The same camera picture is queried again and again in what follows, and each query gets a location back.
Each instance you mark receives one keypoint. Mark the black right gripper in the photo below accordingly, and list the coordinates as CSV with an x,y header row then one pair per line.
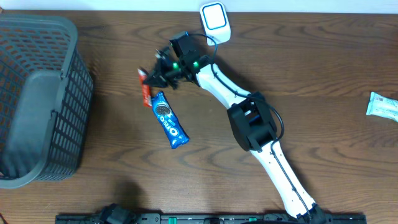
x,y
157,78

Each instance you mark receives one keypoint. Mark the red coffee stick sachet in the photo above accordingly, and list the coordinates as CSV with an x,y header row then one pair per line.
x,y
145,88

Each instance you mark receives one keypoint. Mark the blue Oreo cookie pack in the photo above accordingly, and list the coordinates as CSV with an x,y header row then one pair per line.
x,y
168,121

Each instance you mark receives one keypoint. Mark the white green wipes pack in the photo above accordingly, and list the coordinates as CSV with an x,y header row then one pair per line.
x,y
381,106

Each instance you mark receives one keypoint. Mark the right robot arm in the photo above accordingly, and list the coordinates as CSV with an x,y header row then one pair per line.
x,y
256,125

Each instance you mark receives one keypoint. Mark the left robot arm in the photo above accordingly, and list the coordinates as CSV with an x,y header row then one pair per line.
x,y
115,214

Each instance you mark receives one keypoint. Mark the white barcode scanner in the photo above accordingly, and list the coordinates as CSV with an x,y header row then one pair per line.
x,y
215,23

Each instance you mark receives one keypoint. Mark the grey plastic basket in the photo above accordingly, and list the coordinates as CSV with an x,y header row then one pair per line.
x,y
46,94

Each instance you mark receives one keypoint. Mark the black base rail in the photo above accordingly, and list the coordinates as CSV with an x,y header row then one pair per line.
x,y
155,218

